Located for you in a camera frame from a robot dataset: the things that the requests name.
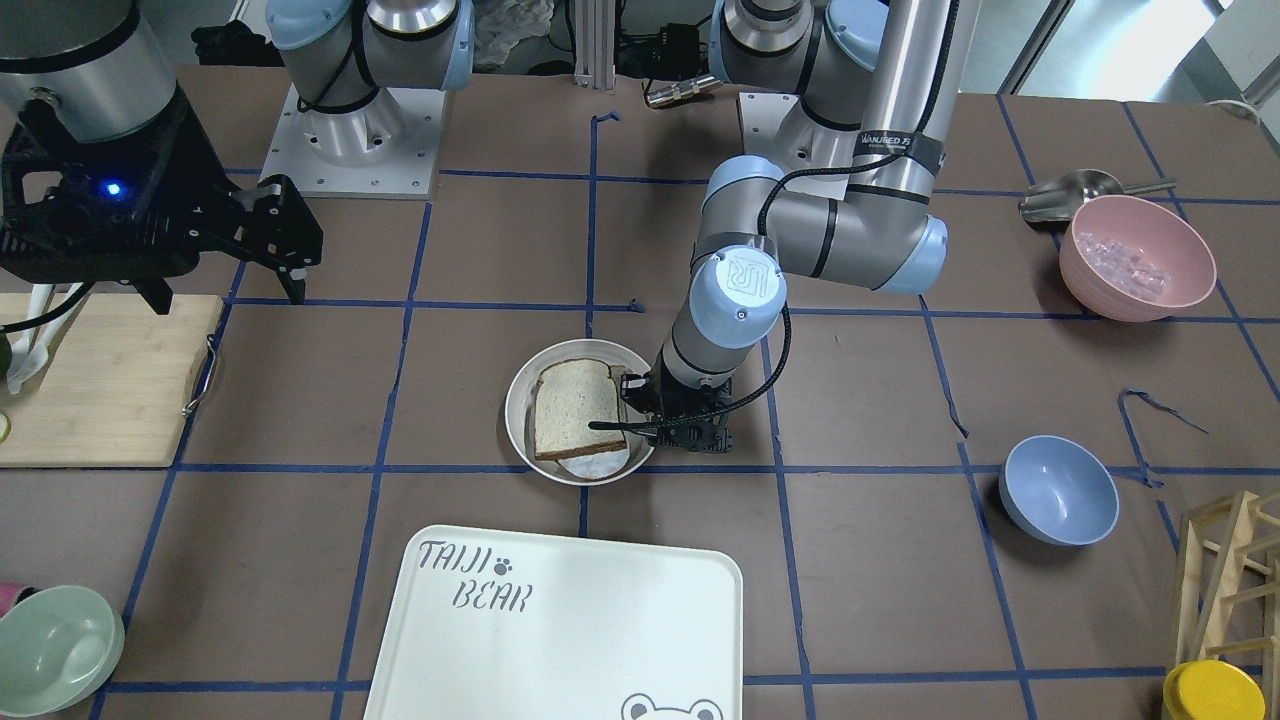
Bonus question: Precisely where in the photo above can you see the wooden mug rack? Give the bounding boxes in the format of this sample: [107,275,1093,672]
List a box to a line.
[1172,491,1279,694]

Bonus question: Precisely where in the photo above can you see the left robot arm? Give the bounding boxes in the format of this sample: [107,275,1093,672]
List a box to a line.
[579,1,980,452]

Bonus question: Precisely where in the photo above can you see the pink cloth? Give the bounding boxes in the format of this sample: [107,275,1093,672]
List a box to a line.
[0,582,38,615]

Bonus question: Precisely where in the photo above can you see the cream bear tray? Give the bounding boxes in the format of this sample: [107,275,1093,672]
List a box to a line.
[364,525,744,719]

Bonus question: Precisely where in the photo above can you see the bamboo cutting board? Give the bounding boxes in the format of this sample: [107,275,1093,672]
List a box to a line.
[1,293,223,468]

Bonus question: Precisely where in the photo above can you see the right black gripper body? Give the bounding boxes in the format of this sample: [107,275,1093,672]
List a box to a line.
[1,90,323,284]

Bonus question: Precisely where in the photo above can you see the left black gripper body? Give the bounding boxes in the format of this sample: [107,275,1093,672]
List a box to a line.
[620,365,733,454]

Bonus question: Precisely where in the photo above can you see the green bowl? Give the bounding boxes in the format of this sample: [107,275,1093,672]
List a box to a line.
[1,585,125,717]

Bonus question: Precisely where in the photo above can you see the metal scoop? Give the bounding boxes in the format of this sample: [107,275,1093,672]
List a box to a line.
[1019,169,1178,225]

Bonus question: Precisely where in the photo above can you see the blue bowl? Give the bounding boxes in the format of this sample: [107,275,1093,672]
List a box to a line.
[998,436,1120,547]

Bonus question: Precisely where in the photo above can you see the aluminium frame post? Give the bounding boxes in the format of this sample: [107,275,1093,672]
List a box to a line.
[566,1,620,94]

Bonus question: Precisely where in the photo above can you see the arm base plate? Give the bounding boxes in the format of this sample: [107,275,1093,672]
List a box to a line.
[739,91,858,172]
[260,88,452,200]

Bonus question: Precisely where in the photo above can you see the bread slice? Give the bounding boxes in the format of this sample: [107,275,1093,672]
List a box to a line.
[531,357,620,462]
[550,365,634,483]

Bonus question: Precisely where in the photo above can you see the pink bowl with ice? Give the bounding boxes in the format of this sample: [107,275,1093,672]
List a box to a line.
[1059,195,1219,322]

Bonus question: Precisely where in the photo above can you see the yellow mug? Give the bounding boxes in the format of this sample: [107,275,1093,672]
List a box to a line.
[1162,659,1267,719]

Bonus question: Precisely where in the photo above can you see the cream round plate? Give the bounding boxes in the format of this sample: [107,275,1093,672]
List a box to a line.
[502,340,654,486]

